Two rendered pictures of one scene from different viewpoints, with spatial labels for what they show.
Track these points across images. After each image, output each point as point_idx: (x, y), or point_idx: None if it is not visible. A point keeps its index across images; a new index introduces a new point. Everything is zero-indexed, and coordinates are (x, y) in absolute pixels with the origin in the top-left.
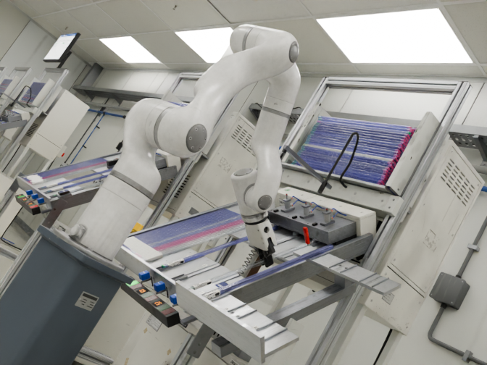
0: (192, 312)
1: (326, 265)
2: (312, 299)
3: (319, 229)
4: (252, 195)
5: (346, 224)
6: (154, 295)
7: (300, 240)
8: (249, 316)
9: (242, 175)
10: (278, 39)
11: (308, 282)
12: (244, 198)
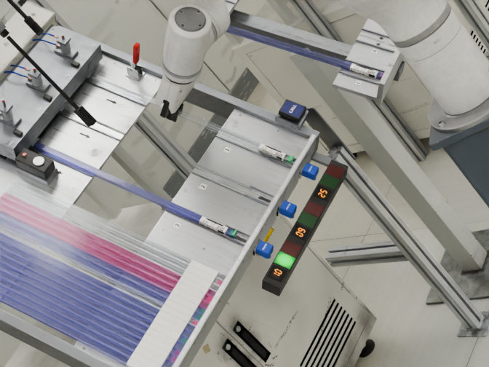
0: (391, 81)
1: (229, 7)
2: (273, 26)
3: (90, 55)
4: (227, 14)
5: (68, 31)
6: (305, 209)
7: (78, 102)
8: (375, 30)
9: (204, 16)
10: None
11: None
12: (216, 35)
